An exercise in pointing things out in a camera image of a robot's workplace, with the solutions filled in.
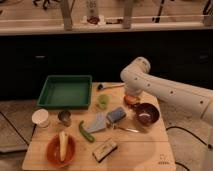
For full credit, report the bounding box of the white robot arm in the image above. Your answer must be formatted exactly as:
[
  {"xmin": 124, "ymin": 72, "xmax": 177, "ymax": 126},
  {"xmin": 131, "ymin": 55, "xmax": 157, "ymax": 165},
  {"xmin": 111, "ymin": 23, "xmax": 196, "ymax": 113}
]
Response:
[{"xmin": 120, "ymin": 57, "xmax": 213, "ymax": 127}]

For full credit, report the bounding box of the white paper cup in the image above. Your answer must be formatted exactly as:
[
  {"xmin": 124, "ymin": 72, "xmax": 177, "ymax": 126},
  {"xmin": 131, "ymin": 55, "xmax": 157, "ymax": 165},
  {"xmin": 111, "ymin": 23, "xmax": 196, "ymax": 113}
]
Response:
[{"xmin": 32, "ymin": 109, "xmax": 50, "ymax": 128}]

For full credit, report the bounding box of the green plastic cup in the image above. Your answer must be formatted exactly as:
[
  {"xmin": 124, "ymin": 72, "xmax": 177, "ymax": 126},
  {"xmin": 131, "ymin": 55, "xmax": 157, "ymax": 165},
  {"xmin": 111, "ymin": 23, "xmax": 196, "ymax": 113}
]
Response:
[{"xmin": 97, "ymin": 94, "xmax": 109, "ymax": 109}]

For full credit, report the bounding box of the wooden handled brush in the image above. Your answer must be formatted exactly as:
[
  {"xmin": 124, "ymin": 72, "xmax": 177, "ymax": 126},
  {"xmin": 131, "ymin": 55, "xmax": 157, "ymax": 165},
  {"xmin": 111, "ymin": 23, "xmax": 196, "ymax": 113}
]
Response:
[{"xmin": 97, "ymin": 84, "xmax": 124, "ymax": 91}]

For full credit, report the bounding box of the yellow corn cob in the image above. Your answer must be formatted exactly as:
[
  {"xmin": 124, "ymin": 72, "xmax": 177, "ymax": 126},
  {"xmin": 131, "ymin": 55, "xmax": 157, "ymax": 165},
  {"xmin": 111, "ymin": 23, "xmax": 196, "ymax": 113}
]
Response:
[{"xmin": 59, "ymin": 131, "xmax": 68, "ymax": 161}]

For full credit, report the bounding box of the red orange apple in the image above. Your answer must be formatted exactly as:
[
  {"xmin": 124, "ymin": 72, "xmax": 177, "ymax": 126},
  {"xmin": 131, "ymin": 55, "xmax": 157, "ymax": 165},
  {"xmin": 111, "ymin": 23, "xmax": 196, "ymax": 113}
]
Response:
[{"xmin": 124, "ymin": 95, "xmax": 140, "ymax": 105}]

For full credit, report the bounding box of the metal fork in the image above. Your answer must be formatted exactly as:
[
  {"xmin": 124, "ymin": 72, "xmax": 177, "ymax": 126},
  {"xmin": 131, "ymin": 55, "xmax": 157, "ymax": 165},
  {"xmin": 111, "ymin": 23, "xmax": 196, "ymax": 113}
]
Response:
[{"xmin": 110, "ymin": 124, "xmax": 140, "ymax": 133}]

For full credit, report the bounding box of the grey cloth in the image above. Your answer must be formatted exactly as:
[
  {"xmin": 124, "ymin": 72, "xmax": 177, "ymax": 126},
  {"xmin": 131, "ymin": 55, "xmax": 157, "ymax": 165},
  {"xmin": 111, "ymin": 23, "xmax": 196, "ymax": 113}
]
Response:
[{"xmin": 85, "ymin": 113, "xmax": 106, "ymax": 133}]

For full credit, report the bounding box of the black cable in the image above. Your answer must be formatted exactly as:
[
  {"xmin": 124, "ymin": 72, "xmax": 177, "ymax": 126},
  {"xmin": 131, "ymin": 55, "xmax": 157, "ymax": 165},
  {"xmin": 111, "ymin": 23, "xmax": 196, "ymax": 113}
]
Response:
[{"xmin": 165, "ymin": 125, "xmax": 209, "ymax": 146}]

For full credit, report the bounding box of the black wooden eraser block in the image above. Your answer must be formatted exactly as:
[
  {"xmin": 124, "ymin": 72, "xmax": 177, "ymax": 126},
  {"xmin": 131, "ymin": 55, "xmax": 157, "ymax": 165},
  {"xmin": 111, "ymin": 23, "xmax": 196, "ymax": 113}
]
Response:
[{"xmin": 92, "ymin": 139, "xmax": 118, "ymax": 163}]

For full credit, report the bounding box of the orange bowl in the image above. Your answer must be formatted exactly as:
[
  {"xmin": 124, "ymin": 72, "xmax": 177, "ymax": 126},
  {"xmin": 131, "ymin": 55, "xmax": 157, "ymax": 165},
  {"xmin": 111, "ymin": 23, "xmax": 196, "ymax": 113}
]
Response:
[{"xmin": 45, "ymin": 135, "xmax": 75, "ymax": 169}]

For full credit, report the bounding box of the wooden board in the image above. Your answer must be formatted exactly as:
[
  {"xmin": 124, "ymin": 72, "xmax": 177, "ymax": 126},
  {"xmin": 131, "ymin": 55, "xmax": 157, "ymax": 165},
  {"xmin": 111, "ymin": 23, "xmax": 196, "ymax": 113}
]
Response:
[{"xmin": 22, "ymin": 88, "xmax": 176, "ymax": 171}]

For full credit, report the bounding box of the blue sponge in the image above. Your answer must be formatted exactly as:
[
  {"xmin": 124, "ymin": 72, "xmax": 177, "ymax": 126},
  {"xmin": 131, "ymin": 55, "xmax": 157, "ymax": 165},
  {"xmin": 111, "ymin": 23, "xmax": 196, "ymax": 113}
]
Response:
[{"xmin": 107, "ymin": 107, "xmax": 126, "ymax": 123}]

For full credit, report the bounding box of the dark purple bowl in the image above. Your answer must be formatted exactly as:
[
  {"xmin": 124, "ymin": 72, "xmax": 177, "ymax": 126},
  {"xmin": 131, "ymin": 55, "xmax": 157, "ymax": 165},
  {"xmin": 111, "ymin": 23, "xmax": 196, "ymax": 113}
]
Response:
[{"xmin": 135, "ymin": 103, "xmax": 160, "ymax": 126}]

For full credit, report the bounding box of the small metal cup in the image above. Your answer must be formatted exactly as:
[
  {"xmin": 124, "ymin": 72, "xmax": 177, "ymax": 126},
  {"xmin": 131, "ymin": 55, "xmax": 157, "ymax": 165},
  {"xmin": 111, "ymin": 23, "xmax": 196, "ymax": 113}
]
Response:
[{"xmin": 58, "ymin": 110, "xmax": 71, "ymax": 126}]

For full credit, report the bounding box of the green chili pepper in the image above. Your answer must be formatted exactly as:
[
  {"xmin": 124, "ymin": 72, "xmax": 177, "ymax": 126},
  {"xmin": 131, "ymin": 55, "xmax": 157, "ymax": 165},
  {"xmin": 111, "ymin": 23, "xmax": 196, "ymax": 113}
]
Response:
[{"xmin": 78, "ymin": 121, "xmax": 95, "ymax": 143}]

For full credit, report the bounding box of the green plastic tray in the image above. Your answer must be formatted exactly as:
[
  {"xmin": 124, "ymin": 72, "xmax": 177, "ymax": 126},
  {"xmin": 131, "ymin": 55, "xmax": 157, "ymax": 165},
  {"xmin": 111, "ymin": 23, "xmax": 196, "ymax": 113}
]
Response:
[{"xmin": 37, "ymin": 75, "xmax": 92, "ymax": 109}]

